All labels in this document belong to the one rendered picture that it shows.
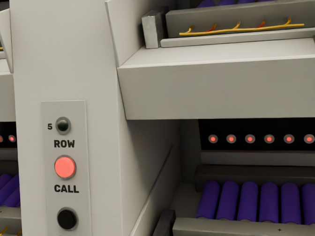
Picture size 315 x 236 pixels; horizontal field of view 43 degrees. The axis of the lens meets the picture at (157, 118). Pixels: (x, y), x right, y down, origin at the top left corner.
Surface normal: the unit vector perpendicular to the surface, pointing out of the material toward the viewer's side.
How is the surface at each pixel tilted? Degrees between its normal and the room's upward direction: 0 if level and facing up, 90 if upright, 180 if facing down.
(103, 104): 90
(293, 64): 111
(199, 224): 21
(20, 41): 90
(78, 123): 90
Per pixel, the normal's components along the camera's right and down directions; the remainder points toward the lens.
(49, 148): -0.29, 0.07
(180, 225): -0.14, -0.91
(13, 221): -0.26, 0.42
